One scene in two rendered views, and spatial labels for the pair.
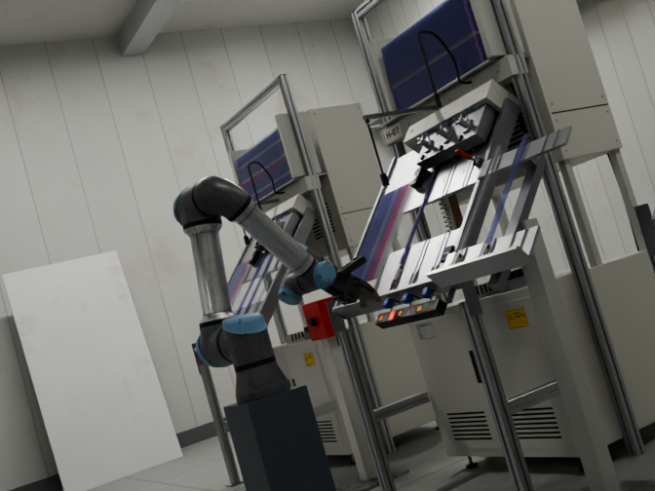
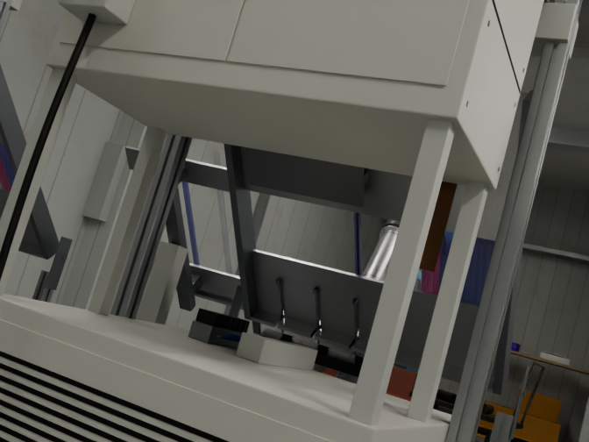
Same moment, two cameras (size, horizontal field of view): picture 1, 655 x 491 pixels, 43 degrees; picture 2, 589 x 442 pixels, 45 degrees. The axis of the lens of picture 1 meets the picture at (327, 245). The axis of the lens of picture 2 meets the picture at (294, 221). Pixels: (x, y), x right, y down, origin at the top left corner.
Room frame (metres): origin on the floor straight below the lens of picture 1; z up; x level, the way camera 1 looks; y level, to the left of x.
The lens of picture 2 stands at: (4.23, -1.34, 0.71)
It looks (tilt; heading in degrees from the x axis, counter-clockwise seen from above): 8 degrees up; 149
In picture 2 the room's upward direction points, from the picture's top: 16 degrees clockwise
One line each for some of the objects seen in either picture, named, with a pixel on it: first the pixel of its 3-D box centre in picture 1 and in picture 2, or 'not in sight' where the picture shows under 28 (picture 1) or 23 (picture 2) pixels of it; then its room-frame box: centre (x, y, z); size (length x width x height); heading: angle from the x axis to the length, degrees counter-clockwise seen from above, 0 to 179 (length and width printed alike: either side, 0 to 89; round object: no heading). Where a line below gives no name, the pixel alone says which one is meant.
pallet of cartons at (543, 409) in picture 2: not in sight; (514, 415); (-1.65, 6.10, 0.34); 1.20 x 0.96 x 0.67; 30
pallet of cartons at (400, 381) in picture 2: not in sight; (374, 379); (-3.26, 5.18, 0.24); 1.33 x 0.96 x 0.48; 30
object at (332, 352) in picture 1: (344, 390); not in sight; (3.50, 0.10, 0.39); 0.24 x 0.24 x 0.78; 32
